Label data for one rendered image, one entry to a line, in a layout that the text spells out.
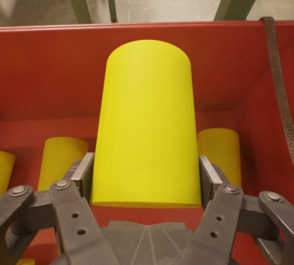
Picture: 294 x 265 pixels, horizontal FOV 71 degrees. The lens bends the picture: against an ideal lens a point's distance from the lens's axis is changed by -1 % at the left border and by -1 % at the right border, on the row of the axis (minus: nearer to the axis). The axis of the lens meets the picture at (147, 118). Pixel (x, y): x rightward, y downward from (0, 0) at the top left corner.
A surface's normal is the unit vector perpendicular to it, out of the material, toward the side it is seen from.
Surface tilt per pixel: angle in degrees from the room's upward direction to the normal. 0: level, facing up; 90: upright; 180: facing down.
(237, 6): 90
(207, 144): 47
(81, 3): 90
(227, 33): 90
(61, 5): 0
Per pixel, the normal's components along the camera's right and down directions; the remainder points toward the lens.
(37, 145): 0.03, -0.42
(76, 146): 0.70, -0.33
